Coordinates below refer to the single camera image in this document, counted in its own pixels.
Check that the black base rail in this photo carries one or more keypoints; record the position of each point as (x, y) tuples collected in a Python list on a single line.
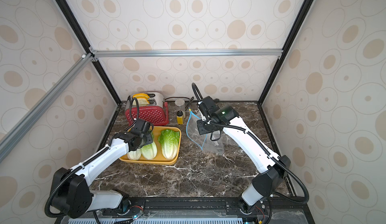
[(183, 210)]

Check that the yellow bread slice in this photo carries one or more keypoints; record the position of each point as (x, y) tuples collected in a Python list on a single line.
[(141, 95)]

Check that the horizontal aluminium rail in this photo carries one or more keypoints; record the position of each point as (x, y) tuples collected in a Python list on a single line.
[(187, 53)]

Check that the red silver toaster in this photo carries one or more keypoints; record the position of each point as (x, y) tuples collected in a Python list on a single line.
[(156, 112)]

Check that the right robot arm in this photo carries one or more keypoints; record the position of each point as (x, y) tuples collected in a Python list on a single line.
[(272, 168)]

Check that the yellow spice bottle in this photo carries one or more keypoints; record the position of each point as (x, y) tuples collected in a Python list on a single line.
[(180, 117)]

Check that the chinese cabbage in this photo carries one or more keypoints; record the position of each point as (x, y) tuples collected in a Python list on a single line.
[(169, 141), (134, 155), (149, 151)]

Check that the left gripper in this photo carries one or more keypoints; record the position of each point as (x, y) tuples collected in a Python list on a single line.
[(149, 138)]

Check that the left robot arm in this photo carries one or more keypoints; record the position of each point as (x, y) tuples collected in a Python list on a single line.
[(70, 194)]

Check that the yellow tray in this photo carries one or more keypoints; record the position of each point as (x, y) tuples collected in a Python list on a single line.
[(159, 159)]

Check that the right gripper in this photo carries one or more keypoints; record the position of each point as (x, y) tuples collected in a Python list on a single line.
[(203, 126)]

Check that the left diagonal aluminium rail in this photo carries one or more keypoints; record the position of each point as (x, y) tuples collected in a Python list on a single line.
[(13, 137)]

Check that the clear glass jar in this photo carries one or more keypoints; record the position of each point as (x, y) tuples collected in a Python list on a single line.
[(181, 107)]

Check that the clear zipper bag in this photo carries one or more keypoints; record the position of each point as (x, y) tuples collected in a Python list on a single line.
[(204, 142)]

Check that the white bread slice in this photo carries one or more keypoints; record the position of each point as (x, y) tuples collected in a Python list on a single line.
[(140, 101)]

